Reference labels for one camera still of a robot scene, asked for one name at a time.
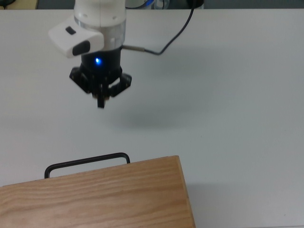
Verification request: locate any white round container blue rim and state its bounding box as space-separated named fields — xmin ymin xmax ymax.
xmin=125 ymin=0 xmax=158 ymax=9

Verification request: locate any wooden cabinet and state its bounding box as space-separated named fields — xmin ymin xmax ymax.
xmin=0 ymin=155 xmax=196 ymax=228

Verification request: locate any wooden drawer with black handle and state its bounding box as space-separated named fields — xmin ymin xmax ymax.
xmin=44 ymin=152 xmax=131 ymax=179

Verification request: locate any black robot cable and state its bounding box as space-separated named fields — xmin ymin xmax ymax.
xmin=122 ymin=6 xmax=196 ymax=56

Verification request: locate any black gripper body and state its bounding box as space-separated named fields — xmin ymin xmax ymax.
xmin=79 ymin=46 xmax=124 ymax=84

